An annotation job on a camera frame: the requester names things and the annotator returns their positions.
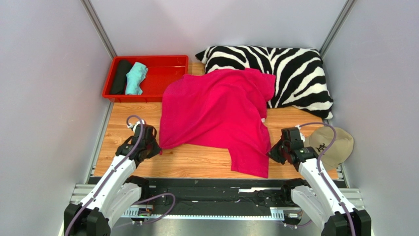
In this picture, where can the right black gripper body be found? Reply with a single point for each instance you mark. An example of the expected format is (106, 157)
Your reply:
(275, 153)

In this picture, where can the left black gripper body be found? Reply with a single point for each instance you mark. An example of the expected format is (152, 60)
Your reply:
(153, 148)

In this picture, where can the magenta t shirt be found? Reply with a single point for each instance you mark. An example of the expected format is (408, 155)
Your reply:
(222, 109)

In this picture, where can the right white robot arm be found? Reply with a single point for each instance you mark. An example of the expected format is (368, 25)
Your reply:
(316, 194)

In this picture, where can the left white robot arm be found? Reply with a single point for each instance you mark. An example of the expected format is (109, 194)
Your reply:
(117, 190)

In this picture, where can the beige baseball cap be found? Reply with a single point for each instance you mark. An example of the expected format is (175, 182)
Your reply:
(340, 150)

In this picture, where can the zebra print pillow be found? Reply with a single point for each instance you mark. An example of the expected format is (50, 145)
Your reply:
(300, 79)

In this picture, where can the rolled black t shirt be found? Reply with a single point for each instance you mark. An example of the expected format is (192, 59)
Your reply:
(120, 77)

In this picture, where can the red plastic tray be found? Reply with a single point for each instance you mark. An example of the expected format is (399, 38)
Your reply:
(162, 71)

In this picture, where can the rolled teal t shirt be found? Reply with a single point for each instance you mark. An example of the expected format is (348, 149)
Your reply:
(135, 76)

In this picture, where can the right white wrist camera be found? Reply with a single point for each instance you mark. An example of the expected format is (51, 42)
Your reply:
(300, 127)

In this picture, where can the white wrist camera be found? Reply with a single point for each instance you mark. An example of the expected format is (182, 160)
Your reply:
(300, 127)
(134, 124)

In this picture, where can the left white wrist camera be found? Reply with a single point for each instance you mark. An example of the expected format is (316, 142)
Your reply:
(134, 124)

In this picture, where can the aluminium frame rail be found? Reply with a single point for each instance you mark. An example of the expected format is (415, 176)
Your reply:
(149, 200)

